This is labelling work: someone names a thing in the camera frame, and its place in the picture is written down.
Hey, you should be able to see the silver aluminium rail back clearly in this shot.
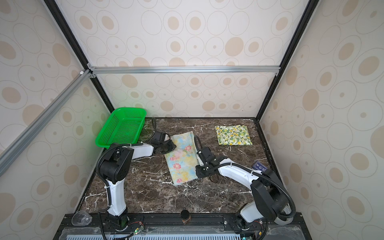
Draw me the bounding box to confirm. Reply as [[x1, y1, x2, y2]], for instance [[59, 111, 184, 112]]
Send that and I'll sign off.
[[90, 66, 281, 74]]

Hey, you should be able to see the floral pastel skirt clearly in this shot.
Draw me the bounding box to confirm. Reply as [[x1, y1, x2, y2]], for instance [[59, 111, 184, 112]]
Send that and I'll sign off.
[[165, 132, 200, 186]]

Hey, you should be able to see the black corner frame post right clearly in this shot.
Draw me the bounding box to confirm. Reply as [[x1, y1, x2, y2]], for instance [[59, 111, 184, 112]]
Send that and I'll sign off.
[[255, 0, 319, 123]]

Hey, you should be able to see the black corner frame post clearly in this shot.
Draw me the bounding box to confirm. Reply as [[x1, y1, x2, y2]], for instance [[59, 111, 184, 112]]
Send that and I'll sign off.
[[255, 0, 319, 123], [44, 0, 115, 113]]

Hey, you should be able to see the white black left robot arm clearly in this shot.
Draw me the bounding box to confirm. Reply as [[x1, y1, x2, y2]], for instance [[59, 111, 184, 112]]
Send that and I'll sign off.
[[96, 118, 176, 225]]

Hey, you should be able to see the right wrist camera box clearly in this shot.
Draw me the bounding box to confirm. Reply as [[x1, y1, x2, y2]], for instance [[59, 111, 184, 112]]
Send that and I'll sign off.
[[198, 147, 216, 166]]

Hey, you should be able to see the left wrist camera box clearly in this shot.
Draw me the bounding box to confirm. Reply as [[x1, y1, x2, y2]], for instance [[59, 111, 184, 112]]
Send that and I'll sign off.
[[151, 131, 170, 146]]

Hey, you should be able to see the green plastic basket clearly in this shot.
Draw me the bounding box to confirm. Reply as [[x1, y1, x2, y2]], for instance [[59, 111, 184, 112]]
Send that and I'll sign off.
[[95, 107, 147, 149]]

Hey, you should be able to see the black corner frame post left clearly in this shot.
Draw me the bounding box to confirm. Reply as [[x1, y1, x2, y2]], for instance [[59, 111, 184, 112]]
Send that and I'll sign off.
[[44, 0, 115, 113]]

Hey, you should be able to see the blue card box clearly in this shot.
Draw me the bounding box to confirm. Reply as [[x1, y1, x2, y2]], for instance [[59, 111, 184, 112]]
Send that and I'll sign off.
[[253, 161, 268, 172]]

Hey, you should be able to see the silver aluminium rail left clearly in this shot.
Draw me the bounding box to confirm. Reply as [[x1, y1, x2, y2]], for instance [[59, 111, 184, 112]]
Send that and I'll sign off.
[[1, 70, 91, 175]]

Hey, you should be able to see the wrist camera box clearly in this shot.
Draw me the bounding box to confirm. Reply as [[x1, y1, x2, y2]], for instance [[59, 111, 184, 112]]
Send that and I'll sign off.
[[198, 147, 216, 166], [151, 131, 170, 146]]

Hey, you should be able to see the silver aluminium rail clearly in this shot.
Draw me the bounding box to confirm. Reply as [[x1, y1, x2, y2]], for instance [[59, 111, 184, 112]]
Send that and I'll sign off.
[[90, 66, 281, 74], [1, 70, 91, 175]]

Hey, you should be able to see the clear plastic cup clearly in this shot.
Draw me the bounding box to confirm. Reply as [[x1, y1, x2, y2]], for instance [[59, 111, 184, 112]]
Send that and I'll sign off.
[[71, 211, 93, 227]]

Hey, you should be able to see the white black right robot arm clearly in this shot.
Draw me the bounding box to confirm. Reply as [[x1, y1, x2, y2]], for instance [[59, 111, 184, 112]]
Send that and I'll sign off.
[[194, 136, 296, 229]]

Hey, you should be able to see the lemon print green skirt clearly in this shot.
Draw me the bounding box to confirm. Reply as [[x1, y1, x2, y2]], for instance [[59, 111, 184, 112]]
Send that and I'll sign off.
[[215, 125, 253, 146]]

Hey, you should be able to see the brown cylindrical knob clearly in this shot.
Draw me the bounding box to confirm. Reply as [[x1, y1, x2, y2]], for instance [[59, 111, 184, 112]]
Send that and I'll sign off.
[[180, 210, 191, 225]]

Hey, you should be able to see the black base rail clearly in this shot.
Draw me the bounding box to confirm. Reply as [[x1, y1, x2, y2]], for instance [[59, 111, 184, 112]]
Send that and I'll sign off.
[[54, 213, 311, 240]]

